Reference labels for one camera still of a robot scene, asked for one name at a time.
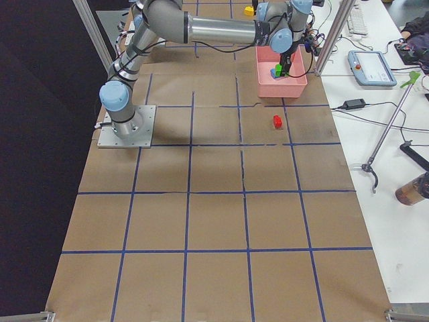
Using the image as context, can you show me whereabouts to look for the pink plastic box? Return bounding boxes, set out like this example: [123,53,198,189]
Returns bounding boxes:
[255,45,308,99]

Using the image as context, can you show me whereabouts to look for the red toy block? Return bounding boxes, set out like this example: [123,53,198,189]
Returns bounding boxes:
[273,115,283,129]

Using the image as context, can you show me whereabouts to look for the green toy block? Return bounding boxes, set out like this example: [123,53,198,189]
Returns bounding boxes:
[274,64,282,77]

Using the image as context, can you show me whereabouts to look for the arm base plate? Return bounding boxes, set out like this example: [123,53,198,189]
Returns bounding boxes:
[97,105,156,148]

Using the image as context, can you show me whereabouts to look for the black power adapter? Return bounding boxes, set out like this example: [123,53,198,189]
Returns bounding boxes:
[343,99,366,110]

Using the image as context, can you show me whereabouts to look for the brown bottle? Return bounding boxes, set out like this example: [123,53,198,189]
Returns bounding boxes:
[395,172,428,205]

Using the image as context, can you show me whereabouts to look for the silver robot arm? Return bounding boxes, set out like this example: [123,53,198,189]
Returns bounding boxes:
[99,1,313,139]

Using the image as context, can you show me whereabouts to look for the green handled reacher grabber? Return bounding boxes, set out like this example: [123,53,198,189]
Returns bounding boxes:
[361,71,421,194]

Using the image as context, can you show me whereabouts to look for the white keyboard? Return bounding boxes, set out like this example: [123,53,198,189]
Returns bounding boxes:
[347,6,369,37]

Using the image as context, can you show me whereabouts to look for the aluminium frame post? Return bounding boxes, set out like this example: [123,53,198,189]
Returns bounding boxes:
[314,0,355,76]

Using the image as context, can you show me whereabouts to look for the yellow toy block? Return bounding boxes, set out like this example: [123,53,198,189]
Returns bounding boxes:
[243,6,255,16]

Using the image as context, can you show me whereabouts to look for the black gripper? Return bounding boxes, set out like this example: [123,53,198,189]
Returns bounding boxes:
[280,33,314,76]

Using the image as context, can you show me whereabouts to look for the blue teach pendant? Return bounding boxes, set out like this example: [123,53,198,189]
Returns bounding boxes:
[347,50,397,87]

